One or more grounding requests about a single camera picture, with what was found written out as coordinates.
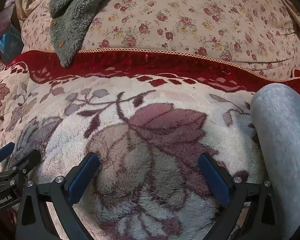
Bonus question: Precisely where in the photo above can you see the light grey fleece pants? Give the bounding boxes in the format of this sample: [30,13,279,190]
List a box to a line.
[250,83,300,240]

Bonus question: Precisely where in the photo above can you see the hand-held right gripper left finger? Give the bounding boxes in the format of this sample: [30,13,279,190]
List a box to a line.
[15,152,102,240]

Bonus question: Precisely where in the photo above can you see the floral pink quilt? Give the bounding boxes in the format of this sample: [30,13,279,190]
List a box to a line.
[20,0,300,80]

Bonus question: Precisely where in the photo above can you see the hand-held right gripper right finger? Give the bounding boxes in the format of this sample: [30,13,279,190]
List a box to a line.
[198,152,283,240]

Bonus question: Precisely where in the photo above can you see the blue plastic bag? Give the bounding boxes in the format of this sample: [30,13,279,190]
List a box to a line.
[0,25,24,63]

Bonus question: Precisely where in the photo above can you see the red cream floral blanket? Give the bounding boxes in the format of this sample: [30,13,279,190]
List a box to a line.
[0,47,300,240]

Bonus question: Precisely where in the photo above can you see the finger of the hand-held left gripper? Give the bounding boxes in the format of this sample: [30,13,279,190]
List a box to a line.
[0,142,16,171]
[0,149,42,180]

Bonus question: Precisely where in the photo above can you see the grey fleece cardigan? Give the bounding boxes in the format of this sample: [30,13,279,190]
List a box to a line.
[49,0,130,68]

